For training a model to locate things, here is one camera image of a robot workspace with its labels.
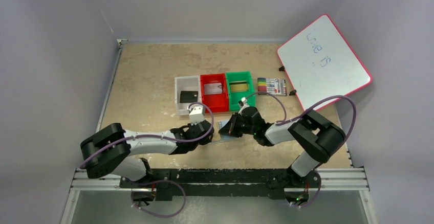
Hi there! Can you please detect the beige card holder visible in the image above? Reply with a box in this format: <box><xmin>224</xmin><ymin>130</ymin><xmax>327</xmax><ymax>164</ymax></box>
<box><xmin>207</xmin><ymin>119</ymin><xmax>235</xmax><ymax>145</ymax></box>

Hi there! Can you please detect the red plastic bin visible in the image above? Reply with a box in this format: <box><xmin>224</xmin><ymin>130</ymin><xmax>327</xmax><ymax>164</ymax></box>
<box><xmin>200</xmin><ymin>73</ymin><xmax>229</xmax><ymax>113</ymax></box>

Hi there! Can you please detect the green plastic bin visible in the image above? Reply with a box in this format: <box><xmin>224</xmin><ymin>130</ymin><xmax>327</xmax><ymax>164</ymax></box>
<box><xmin>225</xmin><ymin>71</ymin><xmax>255</xmax><ymax>111</ymax></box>

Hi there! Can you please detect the gold credit card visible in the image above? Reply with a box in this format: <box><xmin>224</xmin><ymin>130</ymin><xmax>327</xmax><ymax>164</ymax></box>
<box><xmin>229</xmin><ymin>81</ymin><xmax>249</xmax><ymax>93</ymax></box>

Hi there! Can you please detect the marker pen pack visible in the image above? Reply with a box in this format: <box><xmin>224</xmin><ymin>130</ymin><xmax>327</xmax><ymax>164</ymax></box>
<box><xmin>257</xmin><ymin>77</ymin><xmax>287</xmax><ymax>96</ymax></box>

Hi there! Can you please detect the white plastic bin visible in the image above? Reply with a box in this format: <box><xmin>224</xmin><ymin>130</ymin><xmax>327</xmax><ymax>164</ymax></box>
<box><xmin>175</xmin><ymin>75</ymin><xmax>202</xmax><ymax>116</ymax></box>

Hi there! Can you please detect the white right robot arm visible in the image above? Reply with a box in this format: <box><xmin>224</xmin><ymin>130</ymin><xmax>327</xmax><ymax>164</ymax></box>
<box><xmin>219</xmin><ymin>106</ymin><xmax>346</xmax><ymax>187</ymax></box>

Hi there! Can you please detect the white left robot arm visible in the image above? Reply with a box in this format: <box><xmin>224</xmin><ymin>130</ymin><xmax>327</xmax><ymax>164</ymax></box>
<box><xmin>79</xmin><ymin>120</ymin><xmax>214</xmax><ymax>188</ymax></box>

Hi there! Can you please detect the black credit card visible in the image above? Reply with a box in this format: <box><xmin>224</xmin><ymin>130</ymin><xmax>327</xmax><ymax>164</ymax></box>
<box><xmin>179</xmin><ymin>91</ymin><xmax>199</xmax><ymax>103</ymax></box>

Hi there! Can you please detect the silver credit card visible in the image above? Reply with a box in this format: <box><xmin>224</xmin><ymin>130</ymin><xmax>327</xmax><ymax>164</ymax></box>
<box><xmin>203</xmin><ymin>83</ymin><xmax>223</xmax><ymax>95</ymax></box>

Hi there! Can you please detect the black whiteboard clip lower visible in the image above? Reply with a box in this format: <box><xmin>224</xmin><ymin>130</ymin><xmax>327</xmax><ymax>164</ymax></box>
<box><xmin>288</xmin><ymin>89</ymin><xmax>297</xmax><ymax>96</ymax></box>

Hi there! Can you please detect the pink framed whiteboard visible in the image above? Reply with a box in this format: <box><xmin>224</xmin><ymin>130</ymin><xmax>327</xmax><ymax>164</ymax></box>
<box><xmin>277</xmin><ymin>14</ymin><xmax>372</xmax><ymax>110</ymax></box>

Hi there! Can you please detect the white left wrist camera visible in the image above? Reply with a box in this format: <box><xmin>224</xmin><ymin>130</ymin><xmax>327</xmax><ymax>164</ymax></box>
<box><xmin>189</xmin><ymin>105</ymin><xmax>205</xmax><ymax>125</ymax></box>

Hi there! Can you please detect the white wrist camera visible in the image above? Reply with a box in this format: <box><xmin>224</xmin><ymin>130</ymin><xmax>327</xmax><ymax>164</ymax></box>
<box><xmin>189</xmin><ymin>105</ymin><xmax>205</xmax><ymax>125</ymax></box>
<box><xmin>238</xmin><ymin>97</ymin><xmax>250</xmax><ymax>113</ymax></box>

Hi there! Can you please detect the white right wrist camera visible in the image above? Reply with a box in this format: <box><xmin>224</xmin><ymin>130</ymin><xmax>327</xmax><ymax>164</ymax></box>
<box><xmin>238</xmin><ymin>97</ymin><xmax>250</xmax><ymax>113</ymax></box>

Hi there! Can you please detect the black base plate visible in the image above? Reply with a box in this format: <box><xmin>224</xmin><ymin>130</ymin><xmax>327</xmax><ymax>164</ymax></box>
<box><xmin>119</xmin><ymin>168</ymin><xmax>321</xmax><ymax>201</ymax></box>

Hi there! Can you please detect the aluminium frame rail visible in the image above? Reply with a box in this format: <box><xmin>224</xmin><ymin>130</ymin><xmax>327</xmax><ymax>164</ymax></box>
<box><xmin>70</xmin><ymin>168</ymin><xmax>370</xmax><ymax>191</ymax></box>

